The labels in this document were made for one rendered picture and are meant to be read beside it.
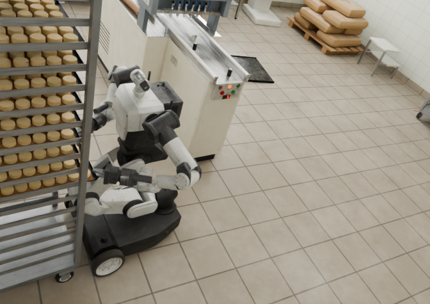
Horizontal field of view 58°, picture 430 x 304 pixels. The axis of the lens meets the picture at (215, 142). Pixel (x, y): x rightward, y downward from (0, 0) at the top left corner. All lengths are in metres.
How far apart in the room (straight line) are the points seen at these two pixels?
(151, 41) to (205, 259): 1.75
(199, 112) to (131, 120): 1.11
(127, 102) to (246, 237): 1.47
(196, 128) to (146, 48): 0.78
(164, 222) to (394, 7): 5.43
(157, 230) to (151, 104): 0.96
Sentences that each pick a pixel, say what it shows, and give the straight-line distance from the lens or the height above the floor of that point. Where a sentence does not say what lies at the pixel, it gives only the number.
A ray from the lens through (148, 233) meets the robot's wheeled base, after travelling 2.59.
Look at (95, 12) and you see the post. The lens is 1.45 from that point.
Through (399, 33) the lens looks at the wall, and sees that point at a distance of 6.96.
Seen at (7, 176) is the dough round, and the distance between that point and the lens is 1.90.
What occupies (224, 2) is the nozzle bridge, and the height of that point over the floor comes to 1.14.
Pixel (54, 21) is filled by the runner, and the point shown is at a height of 1.59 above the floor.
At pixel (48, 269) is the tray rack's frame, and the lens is 2.45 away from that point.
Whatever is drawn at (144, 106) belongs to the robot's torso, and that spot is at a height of 1.11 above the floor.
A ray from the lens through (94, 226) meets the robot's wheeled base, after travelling 2.56.
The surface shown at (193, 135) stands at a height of 0.34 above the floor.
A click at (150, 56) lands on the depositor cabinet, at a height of 0.66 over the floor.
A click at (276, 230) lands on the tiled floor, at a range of 3.13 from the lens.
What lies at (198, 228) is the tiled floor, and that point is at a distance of 2.91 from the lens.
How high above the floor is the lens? 2.21
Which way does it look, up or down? 37 degrees down
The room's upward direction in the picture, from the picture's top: 19 degrees clockwise
